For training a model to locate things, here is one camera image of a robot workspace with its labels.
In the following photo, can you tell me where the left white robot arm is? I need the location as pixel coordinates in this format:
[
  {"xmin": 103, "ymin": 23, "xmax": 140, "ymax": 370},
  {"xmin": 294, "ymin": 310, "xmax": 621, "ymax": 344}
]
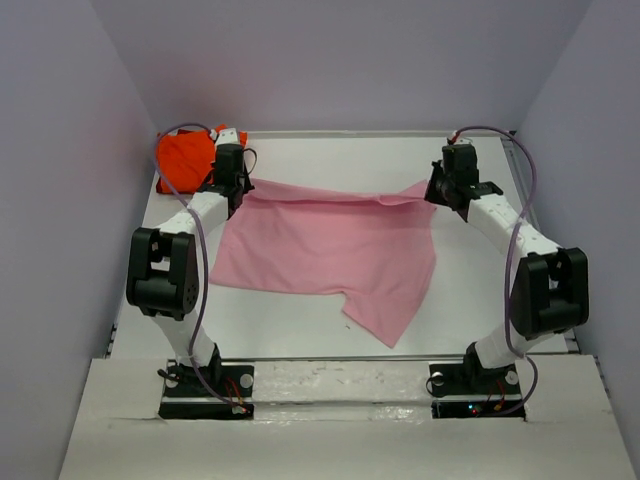
[{"xmin": 125, "ymin": 143, "xmax": 253, "ymax": 404}]

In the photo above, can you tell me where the folded orange t shirt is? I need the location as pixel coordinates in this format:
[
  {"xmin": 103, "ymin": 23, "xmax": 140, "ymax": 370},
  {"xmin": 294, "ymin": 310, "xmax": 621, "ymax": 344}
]
[{"xmin": 155, "ymin": 125, "xmax": 248, "ymax": 195}]

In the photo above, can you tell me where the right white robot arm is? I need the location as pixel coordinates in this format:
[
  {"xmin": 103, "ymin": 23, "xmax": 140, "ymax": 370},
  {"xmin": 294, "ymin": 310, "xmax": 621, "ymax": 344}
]
[{"xmin": 425, "ymin": 143, "xmax": 590, "ymax": 398}]

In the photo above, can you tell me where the pink t shirt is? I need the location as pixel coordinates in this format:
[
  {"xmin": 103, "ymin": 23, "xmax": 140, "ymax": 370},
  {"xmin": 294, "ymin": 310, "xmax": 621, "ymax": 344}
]
[{"xmin": 209, "ymin": 180, "xmax": 436, "ymax": 348}]

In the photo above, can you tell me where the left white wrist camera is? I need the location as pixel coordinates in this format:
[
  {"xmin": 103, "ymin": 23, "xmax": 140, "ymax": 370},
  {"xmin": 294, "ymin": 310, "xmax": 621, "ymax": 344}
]
[{"xmin": 210, "ymin": 128, "xmax": 242, "ymax": 147}]

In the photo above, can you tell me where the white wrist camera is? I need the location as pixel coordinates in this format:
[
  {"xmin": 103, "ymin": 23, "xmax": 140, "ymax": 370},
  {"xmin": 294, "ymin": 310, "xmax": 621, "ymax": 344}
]
[
  {"xmin": 446, "ymin": 128, "xmax": 474, "ymax": 146},
  {"xmin": 210, "ymin": 128, "xmax": 242, "ymax": 147}
]

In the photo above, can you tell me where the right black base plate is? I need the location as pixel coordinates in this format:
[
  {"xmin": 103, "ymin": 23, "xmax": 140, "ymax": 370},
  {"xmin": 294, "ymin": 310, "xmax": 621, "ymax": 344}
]
[{"xmin": 425, "ymin": 363, "xmax": 526, "ymax": 419}]

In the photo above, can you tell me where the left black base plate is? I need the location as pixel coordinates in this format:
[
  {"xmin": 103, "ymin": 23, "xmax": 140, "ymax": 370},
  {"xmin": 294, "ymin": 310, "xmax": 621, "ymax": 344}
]
[{"xmin": 157, "ymin": 361, "xmax": 255, "ymax": 421}]

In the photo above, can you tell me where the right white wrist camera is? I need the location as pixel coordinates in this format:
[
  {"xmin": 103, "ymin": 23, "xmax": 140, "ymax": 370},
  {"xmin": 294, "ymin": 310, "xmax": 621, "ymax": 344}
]
[{"xmin": 446, "ymin": 128, "xmax": 474, "ymax": 146}]

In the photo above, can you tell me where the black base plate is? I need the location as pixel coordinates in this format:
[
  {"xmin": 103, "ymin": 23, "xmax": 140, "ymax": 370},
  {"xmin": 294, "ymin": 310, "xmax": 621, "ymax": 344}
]
[
  {"xmin": 425, "ymin": 363, "xmax": 526, "ymax": 419},
  {"xmin": 157, "ymin": 361, "xmax": 255, "ymax": 421}
]

